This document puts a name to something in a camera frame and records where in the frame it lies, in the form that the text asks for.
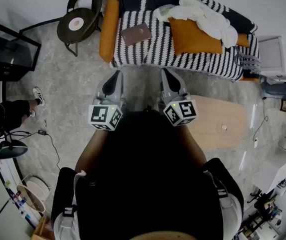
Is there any grey patterned cloth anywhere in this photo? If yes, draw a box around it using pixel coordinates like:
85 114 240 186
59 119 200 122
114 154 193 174
235 46 261 73

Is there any grey harness strap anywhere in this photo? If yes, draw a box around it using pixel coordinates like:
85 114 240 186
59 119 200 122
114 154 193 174
54 170 88 240
202 170 242 240

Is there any white block table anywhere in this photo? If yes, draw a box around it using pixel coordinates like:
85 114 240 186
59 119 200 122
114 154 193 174
252 148 286 195

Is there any dark wicker chair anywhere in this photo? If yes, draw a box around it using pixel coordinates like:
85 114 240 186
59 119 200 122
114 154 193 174
57 0 103 57

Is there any black cable with white plug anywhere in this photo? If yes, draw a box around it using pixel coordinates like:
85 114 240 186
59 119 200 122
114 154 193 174
241 97 269 149

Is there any person's right forearm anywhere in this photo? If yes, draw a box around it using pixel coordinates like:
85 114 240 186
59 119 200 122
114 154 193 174
175 123 208 169

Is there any brown notebook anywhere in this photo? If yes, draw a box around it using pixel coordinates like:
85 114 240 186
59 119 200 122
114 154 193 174
121 22 153 47

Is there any wooden crate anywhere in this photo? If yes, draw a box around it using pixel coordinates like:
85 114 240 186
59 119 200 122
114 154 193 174
31 213 56 240

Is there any orange sofa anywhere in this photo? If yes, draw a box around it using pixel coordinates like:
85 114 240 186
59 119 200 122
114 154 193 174
99 0 261 82

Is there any white fluffy throw blanket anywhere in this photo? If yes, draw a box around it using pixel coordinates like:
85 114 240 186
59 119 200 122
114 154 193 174
153 0 238 49

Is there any orange cushion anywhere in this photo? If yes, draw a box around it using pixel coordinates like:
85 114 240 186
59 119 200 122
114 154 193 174
236 33 250 48
168 17 224 56

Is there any person's left forearm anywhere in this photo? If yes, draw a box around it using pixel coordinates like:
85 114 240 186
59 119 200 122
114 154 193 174
74 127 113 175

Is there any black white striped blanket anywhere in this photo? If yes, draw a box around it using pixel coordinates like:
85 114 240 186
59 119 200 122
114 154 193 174
110 0 261 81

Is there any white bedside cabinet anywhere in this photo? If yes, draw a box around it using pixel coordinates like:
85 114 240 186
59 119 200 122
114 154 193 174
257 35 286 82

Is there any round white disc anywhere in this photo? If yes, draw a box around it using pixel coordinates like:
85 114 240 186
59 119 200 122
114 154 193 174
68 17 85 32

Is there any white round side table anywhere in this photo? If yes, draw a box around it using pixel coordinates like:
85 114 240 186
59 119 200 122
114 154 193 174
16 175 51 214

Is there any black power adapter cable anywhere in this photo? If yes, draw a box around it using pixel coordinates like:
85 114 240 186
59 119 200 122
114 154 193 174
10 129 61 171

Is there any black glass side table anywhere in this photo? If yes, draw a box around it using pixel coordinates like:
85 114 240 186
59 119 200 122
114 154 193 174
0 20 42 82

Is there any wooden coffee table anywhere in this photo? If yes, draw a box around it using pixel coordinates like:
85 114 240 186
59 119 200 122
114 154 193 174
182 95 248 150

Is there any person's black clothed body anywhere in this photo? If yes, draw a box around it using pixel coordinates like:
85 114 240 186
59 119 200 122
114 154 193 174
51 106 245 240

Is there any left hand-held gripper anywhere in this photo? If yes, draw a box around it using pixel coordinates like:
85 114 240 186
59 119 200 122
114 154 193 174
87 69 125 132

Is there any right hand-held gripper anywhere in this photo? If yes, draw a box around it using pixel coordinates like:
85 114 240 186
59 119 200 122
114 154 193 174
157 67 198 127

